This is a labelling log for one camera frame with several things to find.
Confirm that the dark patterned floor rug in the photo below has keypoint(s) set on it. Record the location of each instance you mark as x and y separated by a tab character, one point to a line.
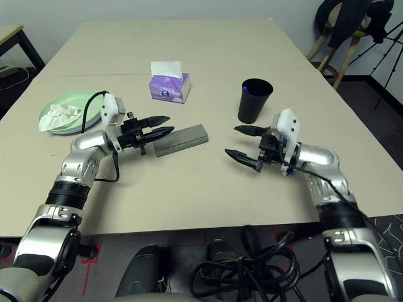
390	239

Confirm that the dark grey robot right leg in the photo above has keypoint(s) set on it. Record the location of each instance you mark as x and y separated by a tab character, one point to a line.
220	251

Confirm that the yellow stool cushion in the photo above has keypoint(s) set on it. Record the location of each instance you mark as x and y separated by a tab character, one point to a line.
359	32

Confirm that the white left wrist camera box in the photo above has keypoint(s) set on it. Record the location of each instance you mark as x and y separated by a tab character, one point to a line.
110	107

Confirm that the black jacket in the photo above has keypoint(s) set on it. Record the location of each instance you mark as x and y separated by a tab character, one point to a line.
352	12

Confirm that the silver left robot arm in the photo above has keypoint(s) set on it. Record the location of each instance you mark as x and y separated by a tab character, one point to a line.
85	141

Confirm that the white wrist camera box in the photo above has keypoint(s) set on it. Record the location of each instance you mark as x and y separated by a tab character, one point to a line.
110	107
288	126

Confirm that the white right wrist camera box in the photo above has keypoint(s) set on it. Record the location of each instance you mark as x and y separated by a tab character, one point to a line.
288	126

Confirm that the white tissue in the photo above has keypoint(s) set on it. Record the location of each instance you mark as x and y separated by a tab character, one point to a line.
60	118

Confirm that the side table black legs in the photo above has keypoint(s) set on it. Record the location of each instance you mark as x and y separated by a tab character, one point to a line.
33	53

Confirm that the blue plate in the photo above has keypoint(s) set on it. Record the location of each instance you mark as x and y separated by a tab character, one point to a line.
72	133

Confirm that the purple tissue box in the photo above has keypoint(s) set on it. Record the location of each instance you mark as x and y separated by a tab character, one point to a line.
170	91

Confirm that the grey glasses case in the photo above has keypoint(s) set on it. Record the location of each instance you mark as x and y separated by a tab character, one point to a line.
185	138

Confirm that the green plate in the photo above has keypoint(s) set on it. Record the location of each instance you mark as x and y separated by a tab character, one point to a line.
88	100

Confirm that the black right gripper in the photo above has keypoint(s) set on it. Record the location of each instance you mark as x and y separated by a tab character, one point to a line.
270	148

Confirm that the black cup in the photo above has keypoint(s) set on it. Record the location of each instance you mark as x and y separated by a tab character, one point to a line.
252	108

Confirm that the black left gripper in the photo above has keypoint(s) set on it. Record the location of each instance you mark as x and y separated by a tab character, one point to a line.
130	135

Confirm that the pale robot torso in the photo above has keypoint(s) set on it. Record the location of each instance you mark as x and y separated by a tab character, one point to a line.
151	299

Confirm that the grey power strip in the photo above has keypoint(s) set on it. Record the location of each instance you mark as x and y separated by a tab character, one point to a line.
6	70

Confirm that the dark grey robot leg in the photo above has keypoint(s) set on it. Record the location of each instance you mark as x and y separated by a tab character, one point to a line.
141	273
220	251

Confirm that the dark grey robot left leg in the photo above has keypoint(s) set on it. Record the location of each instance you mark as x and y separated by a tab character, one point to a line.
141	273

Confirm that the wooden stool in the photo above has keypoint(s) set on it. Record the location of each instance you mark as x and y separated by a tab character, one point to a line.
344	59

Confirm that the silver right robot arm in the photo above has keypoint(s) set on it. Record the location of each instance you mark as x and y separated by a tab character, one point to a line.
318	157

